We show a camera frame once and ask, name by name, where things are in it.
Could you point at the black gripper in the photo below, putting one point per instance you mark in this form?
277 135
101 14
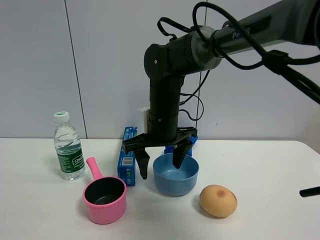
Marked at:
161 133

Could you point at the blue plastic bowl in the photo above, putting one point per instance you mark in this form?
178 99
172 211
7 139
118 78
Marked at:
172 181

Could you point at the black object at edge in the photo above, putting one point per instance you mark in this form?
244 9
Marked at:
310 192

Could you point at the rolled blue cloth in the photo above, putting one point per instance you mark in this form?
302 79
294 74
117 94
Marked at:
169 149

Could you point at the blue toothpaste box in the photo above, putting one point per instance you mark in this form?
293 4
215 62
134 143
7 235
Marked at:
127 161

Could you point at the pink toy saucepan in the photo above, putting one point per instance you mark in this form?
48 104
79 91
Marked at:
104 197

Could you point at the tan round bread bun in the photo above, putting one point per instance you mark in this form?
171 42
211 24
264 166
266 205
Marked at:
218 201

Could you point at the clear plastic water bottle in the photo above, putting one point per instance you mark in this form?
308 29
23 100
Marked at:
68 147

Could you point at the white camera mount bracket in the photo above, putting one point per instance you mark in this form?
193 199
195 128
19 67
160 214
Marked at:
145 116

